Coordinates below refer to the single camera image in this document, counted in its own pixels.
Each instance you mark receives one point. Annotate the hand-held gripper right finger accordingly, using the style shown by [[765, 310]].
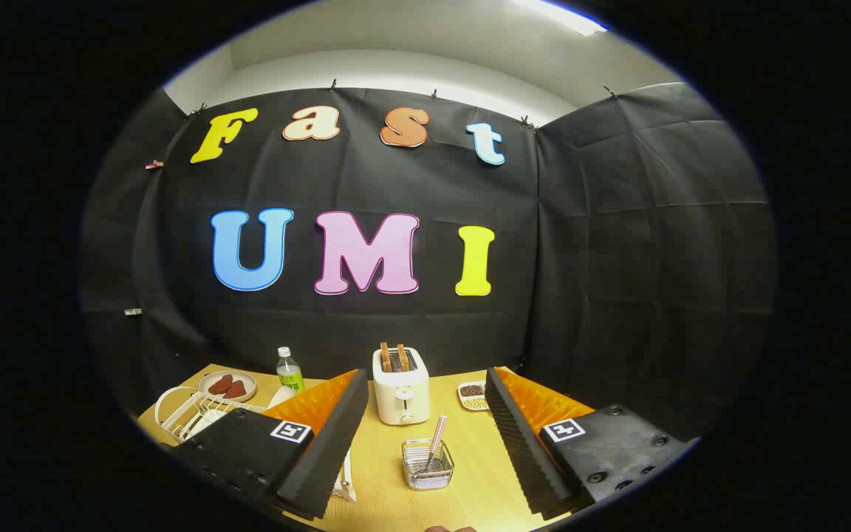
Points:
[[521, 443]]

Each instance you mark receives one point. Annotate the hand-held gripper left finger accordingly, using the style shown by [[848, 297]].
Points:
[[329, 451]]

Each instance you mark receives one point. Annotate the white divided dish with beans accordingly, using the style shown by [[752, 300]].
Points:
[[473, 395]]

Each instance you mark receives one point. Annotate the small beige plate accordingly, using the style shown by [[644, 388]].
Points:
[[250, 383]]

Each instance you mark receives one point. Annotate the green label drink bottle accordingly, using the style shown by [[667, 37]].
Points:
[[289, 377]]

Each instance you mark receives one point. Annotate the white toaster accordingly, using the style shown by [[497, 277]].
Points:
[[400, 395]]

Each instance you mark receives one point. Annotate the red meat piece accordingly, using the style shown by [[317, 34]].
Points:
[[220, 384], [236, 390]]

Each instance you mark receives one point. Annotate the black backdrop cloth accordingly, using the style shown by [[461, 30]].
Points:
[[396, 185]]

